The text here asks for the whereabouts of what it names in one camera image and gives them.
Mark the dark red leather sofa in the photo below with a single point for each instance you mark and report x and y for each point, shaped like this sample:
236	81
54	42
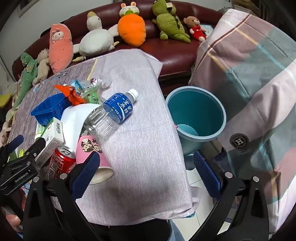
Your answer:
178	53

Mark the yellow plush toy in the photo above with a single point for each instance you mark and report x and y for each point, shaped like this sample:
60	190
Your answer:
4	99

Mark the lilac tablecloth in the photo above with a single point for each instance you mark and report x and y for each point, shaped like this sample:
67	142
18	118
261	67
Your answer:
143	150

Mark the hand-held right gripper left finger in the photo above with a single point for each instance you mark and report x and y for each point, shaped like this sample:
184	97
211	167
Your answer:
85	171

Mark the light blue packet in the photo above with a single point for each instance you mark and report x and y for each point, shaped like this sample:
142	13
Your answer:
207	29

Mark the pink paper cup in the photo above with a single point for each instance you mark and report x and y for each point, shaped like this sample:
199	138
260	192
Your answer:
87	146

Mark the orange snack wrapper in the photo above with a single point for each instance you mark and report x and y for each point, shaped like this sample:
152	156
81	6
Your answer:
71	95

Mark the light blue wrapper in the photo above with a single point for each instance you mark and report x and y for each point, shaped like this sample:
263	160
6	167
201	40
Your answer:
77	84

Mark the white paper towel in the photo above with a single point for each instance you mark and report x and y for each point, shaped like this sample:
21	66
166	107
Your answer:
72	122

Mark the small green dinosaur plush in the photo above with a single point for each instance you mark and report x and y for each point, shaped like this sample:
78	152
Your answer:
27	74

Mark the white duck plush toy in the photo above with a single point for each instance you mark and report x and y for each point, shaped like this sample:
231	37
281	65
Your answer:
94	41

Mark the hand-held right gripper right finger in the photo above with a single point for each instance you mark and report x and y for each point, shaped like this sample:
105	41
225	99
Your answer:
207	173

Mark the cream plush toy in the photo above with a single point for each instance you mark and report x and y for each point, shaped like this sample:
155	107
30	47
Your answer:
10	115

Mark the teal plastic waste bin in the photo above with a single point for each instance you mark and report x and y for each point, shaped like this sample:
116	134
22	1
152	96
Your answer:
196	109

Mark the clear water bottle blue label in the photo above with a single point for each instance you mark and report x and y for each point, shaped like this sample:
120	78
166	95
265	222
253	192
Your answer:
115	109

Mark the beige doll plush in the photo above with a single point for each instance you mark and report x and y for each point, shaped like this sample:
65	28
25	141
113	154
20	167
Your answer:
42	67

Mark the framed wall picture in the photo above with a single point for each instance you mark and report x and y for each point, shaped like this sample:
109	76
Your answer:
27	8

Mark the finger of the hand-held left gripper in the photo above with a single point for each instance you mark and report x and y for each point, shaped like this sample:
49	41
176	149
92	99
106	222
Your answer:
13	142
34	149

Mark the brown teddy bear red outfit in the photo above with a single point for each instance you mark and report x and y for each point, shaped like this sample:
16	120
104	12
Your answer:
197	31

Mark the orange carrot bunny plush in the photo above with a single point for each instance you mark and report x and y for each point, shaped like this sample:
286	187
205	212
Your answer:
130	30

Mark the red soda can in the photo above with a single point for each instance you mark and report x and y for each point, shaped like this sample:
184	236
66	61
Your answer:
59	162

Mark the white carton box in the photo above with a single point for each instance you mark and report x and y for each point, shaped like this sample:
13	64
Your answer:
52	136

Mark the blue plastic tray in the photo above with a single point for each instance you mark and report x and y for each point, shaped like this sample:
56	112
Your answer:
49	109

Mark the pink carrot plush toy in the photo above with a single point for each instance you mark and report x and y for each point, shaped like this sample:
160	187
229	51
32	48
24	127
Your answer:
61	51

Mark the plaid quilt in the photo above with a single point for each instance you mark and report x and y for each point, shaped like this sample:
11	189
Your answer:
249	69

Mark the green white wrapper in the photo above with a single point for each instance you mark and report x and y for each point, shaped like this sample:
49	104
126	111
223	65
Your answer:
93	98

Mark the large green dinosaur plush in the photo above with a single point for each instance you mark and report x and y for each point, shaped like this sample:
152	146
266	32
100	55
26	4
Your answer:
170	23

